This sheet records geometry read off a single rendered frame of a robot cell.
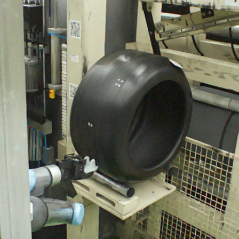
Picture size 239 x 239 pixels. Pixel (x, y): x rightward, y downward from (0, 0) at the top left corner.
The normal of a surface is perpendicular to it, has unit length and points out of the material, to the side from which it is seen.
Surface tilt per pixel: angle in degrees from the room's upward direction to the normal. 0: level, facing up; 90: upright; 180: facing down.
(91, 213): 90
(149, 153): 32
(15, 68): 90
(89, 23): 90
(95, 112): 71
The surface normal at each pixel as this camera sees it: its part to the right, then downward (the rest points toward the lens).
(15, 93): 0.82, 0.24
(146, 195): 0.04, -0.93
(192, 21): -0.70, 0.22
